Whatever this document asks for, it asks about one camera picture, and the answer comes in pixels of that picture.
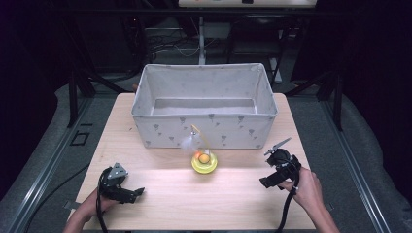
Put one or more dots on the black metal stand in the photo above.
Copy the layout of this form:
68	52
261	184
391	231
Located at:
74	97
336	100

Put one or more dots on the black office chair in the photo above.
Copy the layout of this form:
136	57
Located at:
256	35

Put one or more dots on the grey patterned fabric storage box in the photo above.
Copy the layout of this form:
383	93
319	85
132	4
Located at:
204	97

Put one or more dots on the white desk leg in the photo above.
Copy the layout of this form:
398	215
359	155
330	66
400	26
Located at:
201	42

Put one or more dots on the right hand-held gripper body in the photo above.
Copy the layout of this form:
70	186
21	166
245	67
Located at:
285	163

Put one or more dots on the person's left hand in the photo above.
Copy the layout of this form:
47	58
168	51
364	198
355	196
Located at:
94	203

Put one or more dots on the metal floor rail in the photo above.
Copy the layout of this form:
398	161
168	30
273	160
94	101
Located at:
39	174
356	168

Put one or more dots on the yellow cat toy with feather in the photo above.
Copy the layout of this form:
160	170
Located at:
204	163

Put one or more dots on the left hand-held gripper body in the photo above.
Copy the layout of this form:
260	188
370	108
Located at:
114	181

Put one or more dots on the person's right hand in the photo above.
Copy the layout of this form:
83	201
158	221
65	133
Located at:
304	187

